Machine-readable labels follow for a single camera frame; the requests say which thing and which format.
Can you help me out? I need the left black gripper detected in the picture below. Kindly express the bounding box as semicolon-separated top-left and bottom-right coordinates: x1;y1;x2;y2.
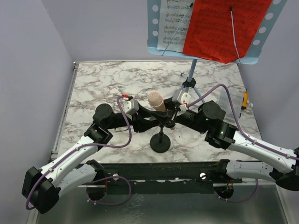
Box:
107;103;159;133

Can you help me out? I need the pink microphone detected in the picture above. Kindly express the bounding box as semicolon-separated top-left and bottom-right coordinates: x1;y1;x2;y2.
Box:
147;91;176;130

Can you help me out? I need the black microphone stand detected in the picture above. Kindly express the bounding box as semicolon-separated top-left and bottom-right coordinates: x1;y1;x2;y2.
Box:
150;125;171;154

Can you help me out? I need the sheet music red folder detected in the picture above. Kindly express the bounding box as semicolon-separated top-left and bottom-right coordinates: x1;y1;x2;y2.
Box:
157;0;194;53

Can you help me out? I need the light blue music stand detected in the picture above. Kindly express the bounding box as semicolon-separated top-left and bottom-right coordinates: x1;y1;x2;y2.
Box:
146;0;288;105

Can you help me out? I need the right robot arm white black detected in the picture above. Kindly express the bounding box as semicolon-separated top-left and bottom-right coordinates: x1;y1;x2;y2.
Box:
163;99;299;191

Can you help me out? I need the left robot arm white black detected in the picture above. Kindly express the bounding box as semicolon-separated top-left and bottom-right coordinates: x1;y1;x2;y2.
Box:
21;99;167;214

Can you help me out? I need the clear plastic box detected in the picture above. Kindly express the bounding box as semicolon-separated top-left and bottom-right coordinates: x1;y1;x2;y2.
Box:
218;88;243;125

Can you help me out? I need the yellow blue tool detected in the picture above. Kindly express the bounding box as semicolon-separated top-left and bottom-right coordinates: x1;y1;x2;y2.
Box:
241;91;248;110

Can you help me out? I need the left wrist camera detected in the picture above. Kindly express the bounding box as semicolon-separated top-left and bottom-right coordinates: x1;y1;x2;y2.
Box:
124;99;139;115

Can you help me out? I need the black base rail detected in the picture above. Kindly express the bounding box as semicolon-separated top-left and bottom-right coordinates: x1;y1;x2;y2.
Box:
77;160;242;196

